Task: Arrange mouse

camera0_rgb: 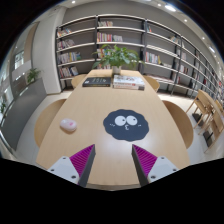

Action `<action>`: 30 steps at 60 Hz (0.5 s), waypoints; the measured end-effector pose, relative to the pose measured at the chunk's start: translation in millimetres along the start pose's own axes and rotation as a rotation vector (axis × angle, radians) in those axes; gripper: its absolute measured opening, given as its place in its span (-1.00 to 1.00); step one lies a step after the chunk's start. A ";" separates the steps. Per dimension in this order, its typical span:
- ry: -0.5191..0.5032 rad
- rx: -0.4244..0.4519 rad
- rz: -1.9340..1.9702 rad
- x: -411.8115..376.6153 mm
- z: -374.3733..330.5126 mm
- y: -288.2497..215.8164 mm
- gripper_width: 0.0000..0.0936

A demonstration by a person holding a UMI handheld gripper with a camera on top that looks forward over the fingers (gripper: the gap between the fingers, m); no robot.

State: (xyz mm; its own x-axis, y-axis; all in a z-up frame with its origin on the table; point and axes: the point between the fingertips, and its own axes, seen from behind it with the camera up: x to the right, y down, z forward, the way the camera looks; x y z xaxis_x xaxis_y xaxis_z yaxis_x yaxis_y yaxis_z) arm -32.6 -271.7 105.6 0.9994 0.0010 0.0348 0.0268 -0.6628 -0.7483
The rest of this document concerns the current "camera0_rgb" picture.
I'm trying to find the green plant in white pot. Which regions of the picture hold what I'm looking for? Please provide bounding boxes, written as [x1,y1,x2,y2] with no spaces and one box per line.
[91,44,144,76]

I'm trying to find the white book with red lettering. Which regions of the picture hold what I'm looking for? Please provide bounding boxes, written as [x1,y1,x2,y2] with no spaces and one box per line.
[112,82,146,91]

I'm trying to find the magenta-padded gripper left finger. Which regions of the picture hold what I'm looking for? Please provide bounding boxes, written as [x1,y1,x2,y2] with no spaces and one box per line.
[46,143,97,188]

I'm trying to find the dark cartoon-eyed mouse pad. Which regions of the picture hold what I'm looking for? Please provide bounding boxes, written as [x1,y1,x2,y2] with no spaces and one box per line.
[102,108,150,143]

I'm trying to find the black book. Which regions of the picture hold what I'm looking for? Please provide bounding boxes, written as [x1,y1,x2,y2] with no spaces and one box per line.
[82,76,112,88]

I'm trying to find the ceiling lights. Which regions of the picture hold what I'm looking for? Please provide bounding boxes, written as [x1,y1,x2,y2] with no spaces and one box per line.
[69,0,217,54]

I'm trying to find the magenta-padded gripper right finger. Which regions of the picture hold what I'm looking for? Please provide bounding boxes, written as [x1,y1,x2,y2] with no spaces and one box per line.
[131,143,180,188]

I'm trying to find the grey shelf unit with books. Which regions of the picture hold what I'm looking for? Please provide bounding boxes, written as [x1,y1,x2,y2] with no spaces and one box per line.
[54,13,224,101]

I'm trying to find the pink computer mouse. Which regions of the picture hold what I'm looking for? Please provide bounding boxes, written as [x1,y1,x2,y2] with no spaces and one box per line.
[59,118,78,133]

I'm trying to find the white illustrated cover book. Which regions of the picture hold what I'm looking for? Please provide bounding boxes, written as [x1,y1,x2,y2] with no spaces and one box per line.
[113,74,146,87]

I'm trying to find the group of slatted wooden chairs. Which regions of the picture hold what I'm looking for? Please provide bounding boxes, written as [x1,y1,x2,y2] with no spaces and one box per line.
[185,88,224,149]

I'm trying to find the green potted floor plant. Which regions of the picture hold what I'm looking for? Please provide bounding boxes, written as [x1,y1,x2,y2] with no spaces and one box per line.
[0,98,8,116]
[25,67,42,84]

